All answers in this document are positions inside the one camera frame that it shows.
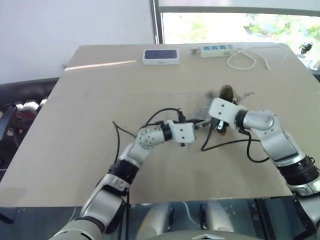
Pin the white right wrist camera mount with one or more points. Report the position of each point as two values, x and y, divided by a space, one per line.
221 107

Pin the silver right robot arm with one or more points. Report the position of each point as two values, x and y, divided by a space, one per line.
260 121

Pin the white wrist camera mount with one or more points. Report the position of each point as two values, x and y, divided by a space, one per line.
183 131
221 107

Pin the silver robot leg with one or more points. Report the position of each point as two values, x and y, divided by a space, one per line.
217 216
156 217

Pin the red bag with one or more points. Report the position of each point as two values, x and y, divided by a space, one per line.
25 117

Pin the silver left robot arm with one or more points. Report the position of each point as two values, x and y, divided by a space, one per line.
147 140

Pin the grey plaid pouch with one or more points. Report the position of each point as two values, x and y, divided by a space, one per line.
226 92

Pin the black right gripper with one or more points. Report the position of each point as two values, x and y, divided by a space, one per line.
215 124

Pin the silver robot left leg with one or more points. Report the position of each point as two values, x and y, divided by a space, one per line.
156 217

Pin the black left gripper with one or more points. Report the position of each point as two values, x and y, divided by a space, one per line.
200 124

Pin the silver robot right leg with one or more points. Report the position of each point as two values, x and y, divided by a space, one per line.
217 216

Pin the white power strip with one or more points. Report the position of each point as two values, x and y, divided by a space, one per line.
216 49

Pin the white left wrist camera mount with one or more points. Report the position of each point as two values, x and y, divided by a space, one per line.
183 131

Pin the silver robot torso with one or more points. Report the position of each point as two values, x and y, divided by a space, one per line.
200 235

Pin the small black gadget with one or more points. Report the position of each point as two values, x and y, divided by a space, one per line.
306 48

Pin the grey window frame post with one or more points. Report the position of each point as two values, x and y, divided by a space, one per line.
156 21

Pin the white box with dark lid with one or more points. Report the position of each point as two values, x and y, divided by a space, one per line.
160 56

